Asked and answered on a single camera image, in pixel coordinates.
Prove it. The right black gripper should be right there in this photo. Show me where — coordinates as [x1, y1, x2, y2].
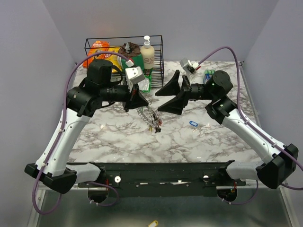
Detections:
[155, 70, 215, 115]

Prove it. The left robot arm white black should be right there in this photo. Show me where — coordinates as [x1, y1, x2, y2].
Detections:
[25, 59, 148, 194]

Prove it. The green white snack bag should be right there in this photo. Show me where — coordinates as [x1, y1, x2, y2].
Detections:
[138, 70, 152, 93]

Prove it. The blue tag loose key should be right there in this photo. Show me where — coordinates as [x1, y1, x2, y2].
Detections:
[189, 121, 201, 132]

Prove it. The blue green sponge pack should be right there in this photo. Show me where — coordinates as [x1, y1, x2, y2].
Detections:
[203, 70, 215, 84]

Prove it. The cream soap pump bottle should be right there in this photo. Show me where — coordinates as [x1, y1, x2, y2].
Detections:
[140, 35, 155, 70]

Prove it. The yellow chips bag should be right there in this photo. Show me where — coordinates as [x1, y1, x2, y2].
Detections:
[103, 47, 122, 70]

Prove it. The green brown bag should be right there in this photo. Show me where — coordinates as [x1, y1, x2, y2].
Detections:
[118, 42, 144, 70]

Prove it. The orange razor package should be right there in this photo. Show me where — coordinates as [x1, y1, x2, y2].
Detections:
[83, 40, 110, 68]

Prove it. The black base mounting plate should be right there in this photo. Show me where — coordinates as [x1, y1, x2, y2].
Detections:
[78, 161, 246, 201]

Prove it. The yellow tag on floor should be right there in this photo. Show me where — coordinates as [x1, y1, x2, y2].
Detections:
[147, 220, 159, 227]

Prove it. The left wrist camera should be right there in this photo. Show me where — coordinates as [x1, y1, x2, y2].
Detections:
[125, 66, 145, 85]

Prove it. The black wire rack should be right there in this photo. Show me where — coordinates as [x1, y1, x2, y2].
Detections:
[83, 35, 164, 88]

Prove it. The aluminium rail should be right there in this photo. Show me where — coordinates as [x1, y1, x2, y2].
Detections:
[37, 179, 289, 190]

